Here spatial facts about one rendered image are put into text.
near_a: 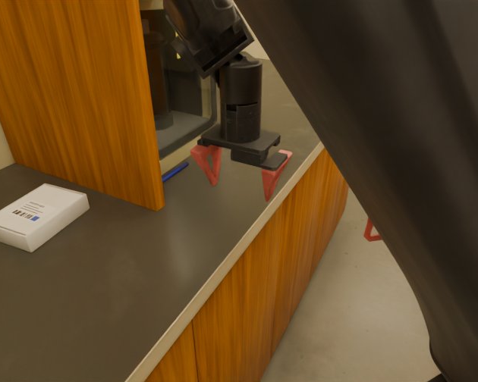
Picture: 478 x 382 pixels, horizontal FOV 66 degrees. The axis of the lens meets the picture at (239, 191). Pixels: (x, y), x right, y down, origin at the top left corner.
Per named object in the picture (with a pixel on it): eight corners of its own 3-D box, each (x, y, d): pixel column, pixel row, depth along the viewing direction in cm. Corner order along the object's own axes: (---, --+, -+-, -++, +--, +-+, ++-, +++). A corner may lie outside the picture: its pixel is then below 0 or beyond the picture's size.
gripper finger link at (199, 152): (214, 172, 64) (212, 121, 59) (250, 182, 61) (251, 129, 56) (192, 191, 59) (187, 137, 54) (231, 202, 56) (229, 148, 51)
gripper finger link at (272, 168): (250, 182, 61) (250, 129, 56) (289, 192, 58) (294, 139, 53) (230, 202, 56) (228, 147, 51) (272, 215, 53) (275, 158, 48)
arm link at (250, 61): (224, 60, 44) (268, 56, 45) (212, 48, 50) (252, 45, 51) (225, 114, 48) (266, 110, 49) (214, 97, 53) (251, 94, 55)
